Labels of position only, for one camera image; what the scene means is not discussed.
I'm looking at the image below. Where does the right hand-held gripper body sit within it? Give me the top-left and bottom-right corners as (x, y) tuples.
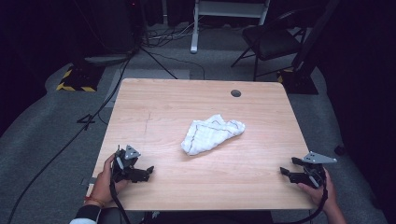
(289, 151), (338, 189)

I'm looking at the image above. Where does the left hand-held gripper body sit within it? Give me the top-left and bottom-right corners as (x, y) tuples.
(111, 145), (146, 185)

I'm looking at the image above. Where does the white towel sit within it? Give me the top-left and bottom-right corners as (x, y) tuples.
(180, 113), (247, 157)

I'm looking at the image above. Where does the person's right hand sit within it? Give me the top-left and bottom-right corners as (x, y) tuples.
(297, 167), (339, 215)

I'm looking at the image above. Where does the person's left hand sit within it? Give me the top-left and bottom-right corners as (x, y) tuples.
(89, 153), (129, 208)

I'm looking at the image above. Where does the grey tape strip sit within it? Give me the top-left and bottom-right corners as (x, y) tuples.
(80, 176), (98, 186)

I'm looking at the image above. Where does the small black floor object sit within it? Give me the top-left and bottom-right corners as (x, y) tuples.
(333, 144), (347, 157)

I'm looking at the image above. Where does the black yellow striped stand base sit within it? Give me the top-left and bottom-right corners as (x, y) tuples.
(276, 66), (319, 95)
(55, 63), (106, 93)

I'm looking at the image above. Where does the black folding chair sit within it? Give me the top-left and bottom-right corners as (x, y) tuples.
(231, 8), (309, 82)

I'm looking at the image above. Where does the black slanted stand pole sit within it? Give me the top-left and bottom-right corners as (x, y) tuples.
(292, 0), (341, 73)

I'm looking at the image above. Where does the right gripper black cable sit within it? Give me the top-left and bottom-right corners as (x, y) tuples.
(274, 185), (330, 224)

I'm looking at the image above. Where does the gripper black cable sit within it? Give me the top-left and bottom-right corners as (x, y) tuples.
(274, 185), (330, 224)
(108, 178), (133, 224)

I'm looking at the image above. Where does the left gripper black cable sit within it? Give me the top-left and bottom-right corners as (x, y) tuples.
(108, 178), (133, 224)

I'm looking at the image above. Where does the long black floor cable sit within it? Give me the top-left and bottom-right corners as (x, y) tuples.
(7, 57), (134, 224)

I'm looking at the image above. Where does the thin black floor cable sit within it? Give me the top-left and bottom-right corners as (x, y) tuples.
(146, 49), (206, 80)

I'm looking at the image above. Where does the bundle of floor cables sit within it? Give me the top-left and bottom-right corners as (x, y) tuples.
(142, 17), (202, 49)

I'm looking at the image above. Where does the white metal stand frame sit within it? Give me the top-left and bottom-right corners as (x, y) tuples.
(190, 0), (271, 54)

